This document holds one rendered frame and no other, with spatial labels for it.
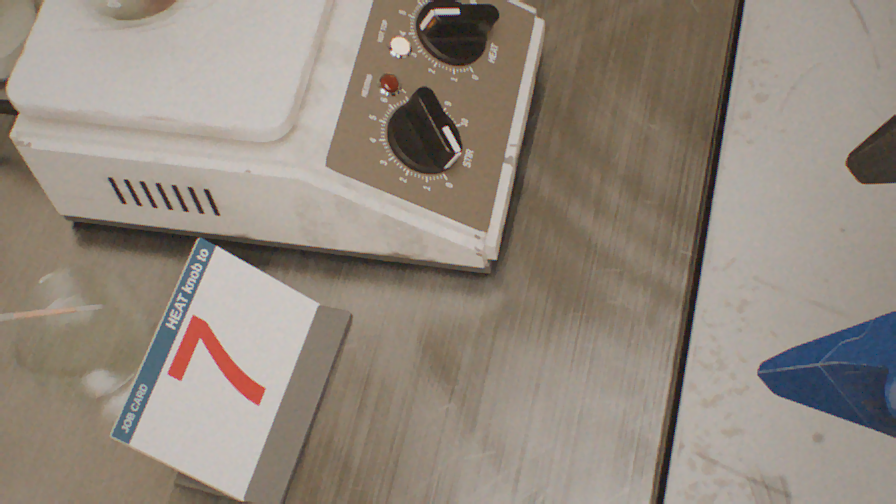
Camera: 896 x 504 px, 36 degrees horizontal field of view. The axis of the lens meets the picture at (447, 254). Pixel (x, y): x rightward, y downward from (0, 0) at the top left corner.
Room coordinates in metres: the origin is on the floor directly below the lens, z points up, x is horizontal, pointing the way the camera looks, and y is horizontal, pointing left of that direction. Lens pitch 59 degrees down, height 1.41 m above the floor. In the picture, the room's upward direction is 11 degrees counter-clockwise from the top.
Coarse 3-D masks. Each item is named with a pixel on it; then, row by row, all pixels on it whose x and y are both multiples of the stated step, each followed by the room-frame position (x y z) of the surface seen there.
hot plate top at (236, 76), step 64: (64, 0) 0.41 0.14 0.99; (192, 0) 0.40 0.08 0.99; (256, 0) 0.39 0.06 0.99; (320, 0) 0.39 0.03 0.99; (64, 64) 0.38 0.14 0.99; (128, 64) 0.37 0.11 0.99; (192, 64) 0.37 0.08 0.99; (256, 64) 0.36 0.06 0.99; (192, 128) 0.34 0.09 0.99; (256, 128) 0.33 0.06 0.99
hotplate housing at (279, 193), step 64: (512, 0) 0.41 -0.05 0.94; (320, 64) 0.37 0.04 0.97; (64, 128) 0.36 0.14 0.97; (128, 128) 0.36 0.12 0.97; (320, 128) 0.34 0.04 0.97; (512, 128) 0.35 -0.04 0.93; (64, 192) 0.36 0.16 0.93; (128, 192) 0.35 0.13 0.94; (192, 192) 0.34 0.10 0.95; (256, 192) 0.33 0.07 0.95; (320, 192) 0.32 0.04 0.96; (384, 192) 0.31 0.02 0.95; (384, 256) 0.31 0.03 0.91; (448, 256) 0.30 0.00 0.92
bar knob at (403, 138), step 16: (416, 96) 0.34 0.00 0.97; (432, 96) 0.35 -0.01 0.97; (400, 112) 0.35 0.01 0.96; (416, 112) 0.34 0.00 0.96; (432, 112) 0.34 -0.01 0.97; (400, 128) 0.34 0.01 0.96; (416, 128) 0.34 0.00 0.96; (432, 128) 0.33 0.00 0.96; (448, 128) 0.33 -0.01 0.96; (400, 144) 0.33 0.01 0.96; (416, 144) 0.33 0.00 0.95; (432, 144) 0.33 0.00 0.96; (448, 144) 0.32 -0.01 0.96; (400, 160) 0.33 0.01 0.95; (416, 160) 0.33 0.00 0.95; (432, 160) 0.33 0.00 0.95; (448, 160) 0.32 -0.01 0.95
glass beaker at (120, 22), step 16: (96, 0) 0.39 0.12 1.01; (112, 0) 0.39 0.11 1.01; (128, 0) 0.39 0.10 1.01; (144, 0) 0.39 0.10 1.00; (160, 0) 0.39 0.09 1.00; (176, 0) 0.39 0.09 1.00; (96, 16) 0.40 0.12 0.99; (112, 16) 0.39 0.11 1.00; (128, 16) 0.39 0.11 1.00; (144, 16) 0.39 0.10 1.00; (160, 16) 0.39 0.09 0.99; (176, 16) 0.39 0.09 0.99
